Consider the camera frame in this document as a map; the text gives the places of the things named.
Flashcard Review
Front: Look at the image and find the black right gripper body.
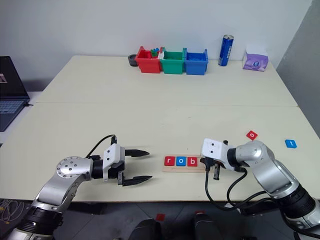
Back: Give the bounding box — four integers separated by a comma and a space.
199, 155, 223, 174

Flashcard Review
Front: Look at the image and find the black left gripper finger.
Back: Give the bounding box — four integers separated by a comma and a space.
117, 171, 154, 187
124, 149, 151, 159

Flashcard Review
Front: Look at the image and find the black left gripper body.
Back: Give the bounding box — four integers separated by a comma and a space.
107, 160, 126, 180

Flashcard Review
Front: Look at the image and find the red letter b block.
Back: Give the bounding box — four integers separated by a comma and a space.
186, 156, 199, 168

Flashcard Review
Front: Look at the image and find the wooden letter tray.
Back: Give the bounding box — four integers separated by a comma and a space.
161, 155, 207, 174

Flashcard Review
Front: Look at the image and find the red letter o block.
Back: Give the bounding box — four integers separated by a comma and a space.
245, 130, 259, 141

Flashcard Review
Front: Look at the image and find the dark rounded shape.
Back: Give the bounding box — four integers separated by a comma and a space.
190, 212, 226, 240
126, 218, 164, 240

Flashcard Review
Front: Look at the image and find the red plastic bin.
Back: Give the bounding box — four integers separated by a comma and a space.
135, 45, 163, 74

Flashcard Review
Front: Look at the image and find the dark grey round holder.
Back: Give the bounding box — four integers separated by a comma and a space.
127, 53, 140, 68

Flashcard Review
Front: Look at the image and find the green plastic bin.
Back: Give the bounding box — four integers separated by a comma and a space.
159, 46, 186, 75

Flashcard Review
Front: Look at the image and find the blue plastic bin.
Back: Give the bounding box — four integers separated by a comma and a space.
183, 48, 209, 76

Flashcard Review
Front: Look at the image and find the purple tissue box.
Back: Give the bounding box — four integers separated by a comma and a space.
241, 44, 270, 73

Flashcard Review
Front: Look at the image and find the blue drink can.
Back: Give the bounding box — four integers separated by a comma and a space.
217, 34, 235, 68

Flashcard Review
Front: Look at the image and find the dark laptop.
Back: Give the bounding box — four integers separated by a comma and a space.
0, 55, 31, 133

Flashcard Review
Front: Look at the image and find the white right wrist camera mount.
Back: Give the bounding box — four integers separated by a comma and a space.
200, 137, 236, 172

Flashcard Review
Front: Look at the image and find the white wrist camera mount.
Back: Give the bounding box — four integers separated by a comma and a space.
200, 137, 236, 172
102, 143, 126, 183

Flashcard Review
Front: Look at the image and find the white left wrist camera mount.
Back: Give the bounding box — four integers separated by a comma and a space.
102, 143, 126, 183

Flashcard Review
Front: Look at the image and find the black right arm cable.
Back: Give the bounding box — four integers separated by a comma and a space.
204, 167, 276, 212

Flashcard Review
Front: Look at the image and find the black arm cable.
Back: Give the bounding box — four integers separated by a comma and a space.
84, 134, 119, 159
204, 167, 276, 212

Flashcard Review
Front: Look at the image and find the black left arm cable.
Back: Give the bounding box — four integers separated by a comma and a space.
84, 134, 119, 159

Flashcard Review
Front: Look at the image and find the pale cable bundle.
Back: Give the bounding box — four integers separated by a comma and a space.
0, 198, 26, 224

